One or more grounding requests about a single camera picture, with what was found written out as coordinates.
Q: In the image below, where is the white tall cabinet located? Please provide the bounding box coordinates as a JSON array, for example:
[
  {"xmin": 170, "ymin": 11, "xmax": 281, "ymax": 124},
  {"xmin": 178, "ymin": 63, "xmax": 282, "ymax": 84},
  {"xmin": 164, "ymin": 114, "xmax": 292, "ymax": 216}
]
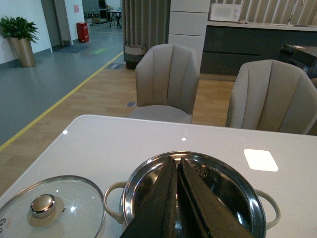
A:
[{"xmin": 168, "ymin": 0, "xmax": 210, "ymax": 67}]

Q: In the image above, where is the red box on floor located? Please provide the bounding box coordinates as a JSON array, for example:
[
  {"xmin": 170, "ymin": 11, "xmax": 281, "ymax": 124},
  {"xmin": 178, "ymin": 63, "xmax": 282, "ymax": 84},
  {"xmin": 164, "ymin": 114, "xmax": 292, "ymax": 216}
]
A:
[{"xmin": 76, "ymin": 22, "xmax": 89, "ymax": 43}]

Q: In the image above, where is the right beige upholstered chair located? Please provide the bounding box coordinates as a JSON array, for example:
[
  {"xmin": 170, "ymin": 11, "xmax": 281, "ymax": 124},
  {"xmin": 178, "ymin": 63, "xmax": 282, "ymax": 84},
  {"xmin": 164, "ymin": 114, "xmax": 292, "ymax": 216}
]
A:
[{"xmin": 225, "ymin": 59, "xmax": 317, "ymax": 135}]

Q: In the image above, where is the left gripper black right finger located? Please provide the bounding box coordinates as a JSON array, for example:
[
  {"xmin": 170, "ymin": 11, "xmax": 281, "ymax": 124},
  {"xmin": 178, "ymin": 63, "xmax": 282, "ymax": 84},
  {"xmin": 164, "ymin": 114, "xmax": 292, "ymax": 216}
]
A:
[{"xmin": 177, "ymin": 158, "xmax": 253, "ymax": 238}]

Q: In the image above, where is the grey pleated curtain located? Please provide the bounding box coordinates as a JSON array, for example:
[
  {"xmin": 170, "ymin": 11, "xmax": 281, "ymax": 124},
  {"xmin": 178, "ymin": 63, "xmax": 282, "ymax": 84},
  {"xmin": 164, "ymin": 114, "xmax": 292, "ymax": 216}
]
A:
[{"xmin": 121, "ymin": 0, "xmax": 171, "ymax": 49}]

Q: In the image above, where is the dark kitchen counter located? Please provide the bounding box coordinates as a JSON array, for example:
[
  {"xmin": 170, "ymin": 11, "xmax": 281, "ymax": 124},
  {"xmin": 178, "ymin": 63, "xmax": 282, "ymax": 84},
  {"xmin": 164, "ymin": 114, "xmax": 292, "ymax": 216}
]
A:
[{"xmin": 201, "ymin": 23, "xmax": 317, "ymax": 75}]

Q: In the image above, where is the glass pot lid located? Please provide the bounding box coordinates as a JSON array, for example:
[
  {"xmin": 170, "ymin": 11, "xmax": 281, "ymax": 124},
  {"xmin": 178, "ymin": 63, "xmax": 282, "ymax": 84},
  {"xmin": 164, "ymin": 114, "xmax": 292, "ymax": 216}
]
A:
[{"xmin": 0, "ymin": 176, "xmax": 105, "ymax": 238}]

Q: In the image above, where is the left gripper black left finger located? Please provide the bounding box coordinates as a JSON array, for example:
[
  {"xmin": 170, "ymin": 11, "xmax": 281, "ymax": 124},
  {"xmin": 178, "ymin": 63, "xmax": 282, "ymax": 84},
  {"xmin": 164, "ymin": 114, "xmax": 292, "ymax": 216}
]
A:
[{"xmin": 121, "ymin": 156, "xmax": 177, "ymax": 238}]

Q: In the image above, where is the woven laundry basket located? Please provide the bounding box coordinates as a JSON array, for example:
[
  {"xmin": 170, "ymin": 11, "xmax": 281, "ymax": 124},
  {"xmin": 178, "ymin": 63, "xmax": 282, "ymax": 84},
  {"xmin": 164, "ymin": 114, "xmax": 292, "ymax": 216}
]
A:
[{"xmin": 124, "ymin": 41, "xmax": 147, "ymax": 70}]

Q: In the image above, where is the green potted plant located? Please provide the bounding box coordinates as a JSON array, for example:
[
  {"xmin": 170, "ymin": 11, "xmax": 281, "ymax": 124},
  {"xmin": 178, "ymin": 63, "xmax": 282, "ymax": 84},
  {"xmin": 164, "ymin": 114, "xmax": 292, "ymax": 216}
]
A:
[{"xmin": 0, "ymin": 16, "xmax": 38, "ymax": 67}]

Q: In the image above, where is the beige upholstered chair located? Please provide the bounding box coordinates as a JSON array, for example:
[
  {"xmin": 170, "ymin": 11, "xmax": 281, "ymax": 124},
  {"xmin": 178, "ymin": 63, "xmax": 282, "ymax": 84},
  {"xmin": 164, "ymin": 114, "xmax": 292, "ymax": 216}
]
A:
[
  {"xmin": 225, "ymin": 59, "xmax": 317, "ymax": 135},
  {"xmin": 128, "ymin": 44, "xmax": 200, "ymax": 123}
]

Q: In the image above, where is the left beige upholstered chair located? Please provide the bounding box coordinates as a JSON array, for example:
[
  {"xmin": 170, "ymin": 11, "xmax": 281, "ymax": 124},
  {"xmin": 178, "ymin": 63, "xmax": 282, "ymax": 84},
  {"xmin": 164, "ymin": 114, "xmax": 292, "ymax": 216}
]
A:
[{"xmin": 128, "ymin": 44, "xmax": 200, "ymax": 123}]

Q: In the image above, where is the white microwave oven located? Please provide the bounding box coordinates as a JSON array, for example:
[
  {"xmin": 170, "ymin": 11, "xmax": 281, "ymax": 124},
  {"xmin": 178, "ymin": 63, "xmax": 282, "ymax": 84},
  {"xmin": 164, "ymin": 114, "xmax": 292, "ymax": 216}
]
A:
[{"xmin": 209, "ymin": 3, "xmax": 242, "ymax": 22}]

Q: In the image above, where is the white electric cooking pot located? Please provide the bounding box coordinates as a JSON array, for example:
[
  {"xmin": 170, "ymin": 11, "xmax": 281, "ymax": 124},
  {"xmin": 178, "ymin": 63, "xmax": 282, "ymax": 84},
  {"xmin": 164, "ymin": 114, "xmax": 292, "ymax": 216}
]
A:
[{"xmin": 104, "ymin": 151, "xmax": 281, "ymax": 238}]

